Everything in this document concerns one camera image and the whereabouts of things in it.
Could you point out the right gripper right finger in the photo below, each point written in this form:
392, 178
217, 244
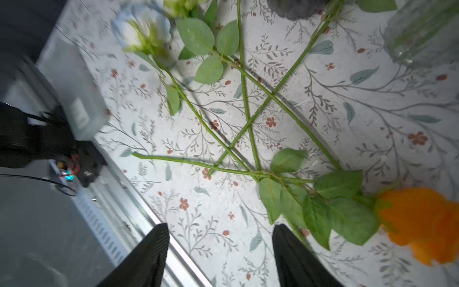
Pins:
296, 265

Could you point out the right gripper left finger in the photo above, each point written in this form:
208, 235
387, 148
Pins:
144, 266

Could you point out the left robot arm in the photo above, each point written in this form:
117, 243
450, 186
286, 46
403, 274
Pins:
26, 138

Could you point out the pile of flowers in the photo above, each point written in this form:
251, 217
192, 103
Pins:
325, 61

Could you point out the orange rose on table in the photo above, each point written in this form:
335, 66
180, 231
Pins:
420, 218

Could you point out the floral table mat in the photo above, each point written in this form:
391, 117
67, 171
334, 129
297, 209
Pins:
221, 222

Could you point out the purple ribbed glass vase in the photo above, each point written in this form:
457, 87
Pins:
296, 9

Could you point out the clear glass vase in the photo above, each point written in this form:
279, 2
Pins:
424, 34

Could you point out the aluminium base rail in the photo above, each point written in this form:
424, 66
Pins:
68, 221

